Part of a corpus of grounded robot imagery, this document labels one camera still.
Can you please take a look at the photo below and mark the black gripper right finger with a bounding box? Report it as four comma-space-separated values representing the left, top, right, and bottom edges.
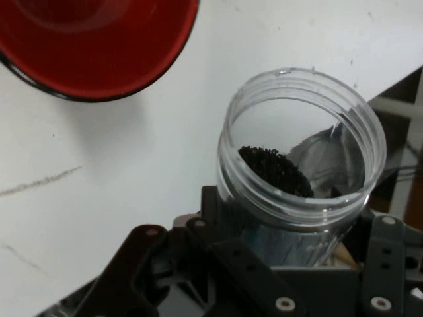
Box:
343, 204, 423, 317

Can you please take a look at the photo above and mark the red bowl with black rim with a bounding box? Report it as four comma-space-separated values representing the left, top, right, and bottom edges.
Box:
0, 0, 201, 103

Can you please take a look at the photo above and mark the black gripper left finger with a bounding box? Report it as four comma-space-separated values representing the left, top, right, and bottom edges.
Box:
42, 186, 305, 317

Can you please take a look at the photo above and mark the clear jar with black seeds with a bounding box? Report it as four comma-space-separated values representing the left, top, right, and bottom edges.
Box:
216, 67, 387, 268

